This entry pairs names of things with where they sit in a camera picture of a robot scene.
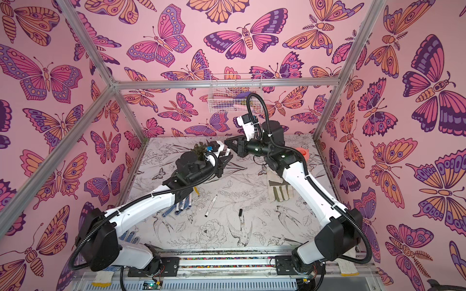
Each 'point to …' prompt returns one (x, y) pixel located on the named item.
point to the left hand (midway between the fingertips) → (233, 152)
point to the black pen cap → (240, 212)
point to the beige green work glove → (278, 189)
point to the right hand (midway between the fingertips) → (226, 141)
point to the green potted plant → (199, 149)
